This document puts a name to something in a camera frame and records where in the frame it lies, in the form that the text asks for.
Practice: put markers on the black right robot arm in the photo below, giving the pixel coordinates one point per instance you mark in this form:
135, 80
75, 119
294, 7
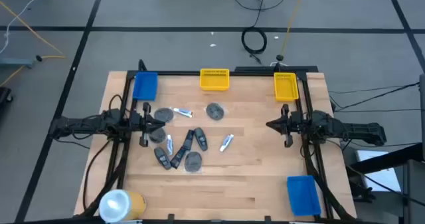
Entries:
348, 131

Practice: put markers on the black diagonal beam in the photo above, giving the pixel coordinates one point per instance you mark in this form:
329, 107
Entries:
385, 158

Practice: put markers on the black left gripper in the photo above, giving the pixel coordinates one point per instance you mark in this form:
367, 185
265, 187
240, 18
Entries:
137, 121

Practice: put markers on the black table frame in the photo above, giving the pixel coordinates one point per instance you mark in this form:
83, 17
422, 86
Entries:
179, 73

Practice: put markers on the grey floor base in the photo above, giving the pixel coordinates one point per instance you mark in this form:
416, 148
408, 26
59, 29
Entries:
16, 63

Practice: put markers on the white board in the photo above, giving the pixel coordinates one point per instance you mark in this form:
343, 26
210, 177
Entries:
385, 180

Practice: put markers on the red white packet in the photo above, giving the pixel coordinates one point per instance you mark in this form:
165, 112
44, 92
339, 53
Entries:
169, 144

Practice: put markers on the black flat bar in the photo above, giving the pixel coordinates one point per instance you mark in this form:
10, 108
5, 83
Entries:
259, 68

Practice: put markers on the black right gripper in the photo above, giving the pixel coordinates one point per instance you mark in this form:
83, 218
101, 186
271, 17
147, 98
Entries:
292, 124

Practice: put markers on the blue plastic basket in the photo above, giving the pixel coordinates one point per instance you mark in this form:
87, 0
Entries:
145, 86
303, 195

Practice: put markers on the yellow plastic basket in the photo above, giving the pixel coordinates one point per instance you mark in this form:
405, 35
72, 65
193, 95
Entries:
285, 86
214, 79

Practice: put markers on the grey cabinet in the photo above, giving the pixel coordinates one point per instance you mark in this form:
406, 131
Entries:
416, 190

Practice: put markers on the white and yellow cylinder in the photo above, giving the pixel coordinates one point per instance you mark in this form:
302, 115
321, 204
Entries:
121, 205

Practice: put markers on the black caster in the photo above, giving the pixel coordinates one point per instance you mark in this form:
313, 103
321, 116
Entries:
4, 96

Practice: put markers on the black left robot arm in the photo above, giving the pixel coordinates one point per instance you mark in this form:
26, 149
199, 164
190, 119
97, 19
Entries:
83, 124

